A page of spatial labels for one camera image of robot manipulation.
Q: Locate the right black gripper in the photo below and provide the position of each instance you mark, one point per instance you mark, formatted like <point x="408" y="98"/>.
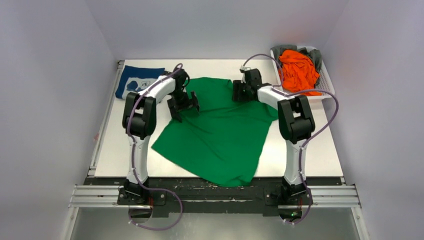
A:
<point x="240" y="90"/>

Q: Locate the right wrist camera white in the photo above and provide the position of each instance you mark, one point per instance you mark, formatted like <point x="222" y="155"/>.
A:
<point x="244" y="69"/>

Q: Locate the orange t shirt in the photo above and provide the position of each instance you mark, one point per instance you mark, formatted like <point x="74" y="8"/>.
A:
<point x="298" y="71"/>

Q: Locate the white plastic basket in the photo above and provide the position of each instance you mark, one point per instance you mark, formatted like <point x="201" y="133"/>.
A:
<point x="322" y="88"/>

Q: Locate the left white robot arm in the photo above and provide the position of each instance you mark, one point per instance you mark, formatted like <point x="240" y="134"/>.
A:
<point x="140" y="120"/>

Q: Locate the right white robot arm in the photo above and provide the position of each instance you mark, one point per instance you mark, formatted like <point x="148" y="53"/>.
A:
<point x="295" y="123"/>

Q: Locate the green t shirt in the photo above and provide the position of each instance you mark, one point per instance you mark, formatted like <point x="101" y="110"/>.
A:
<point x="222" y="141"/>

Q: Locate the folded blue t shirt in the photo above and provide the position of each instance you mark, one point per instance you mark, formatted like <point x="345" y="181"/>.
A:
<point x="136" y="79"/>

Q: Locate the grey t shirt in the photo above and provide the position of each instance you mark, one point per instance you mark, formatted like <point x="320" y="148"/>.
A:
<point x="314" y="54"/>

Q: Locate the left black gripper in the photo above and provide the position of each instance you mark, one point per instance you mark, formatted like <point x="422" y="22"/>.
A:
<point x="189" y="104"/>

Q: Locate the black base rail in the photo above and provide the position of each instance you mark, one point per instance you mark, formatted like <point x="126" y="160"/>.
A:
<point x="195" y="195"/>

